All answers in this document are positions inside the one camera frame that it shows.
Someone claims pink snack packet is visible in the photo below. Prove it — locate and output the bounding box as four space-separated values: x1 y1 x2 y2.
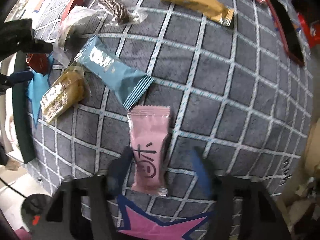
127 106 170 196

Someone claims light blue snack packet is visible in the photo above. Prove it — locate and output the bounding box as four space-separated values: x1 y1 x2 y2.
74 35 153 111

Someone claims golden brown snack packet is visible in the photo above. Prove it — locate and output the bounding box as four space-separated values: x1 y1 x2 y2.
161 0 234 26

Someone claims red snack bar packet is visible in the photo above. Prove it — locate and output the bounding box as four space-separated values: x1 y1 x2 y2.
60 0 85 24

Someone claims grey grid patterned carpet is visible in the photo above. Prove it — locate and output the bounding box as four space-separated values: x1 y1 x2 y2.
24 0 313 229

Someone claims clear wrapped nut bar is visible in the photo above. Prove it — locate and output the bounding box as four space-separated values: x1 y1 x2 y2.
40 63 91 124

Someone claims opened red snack packet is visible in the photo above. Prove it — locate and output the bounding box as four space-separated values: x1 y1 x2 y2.
25 53 49 76

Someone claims clear wrapped chocolate roll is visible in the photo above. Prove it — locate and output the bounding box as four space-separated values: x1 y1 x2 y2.
94 0 148 27

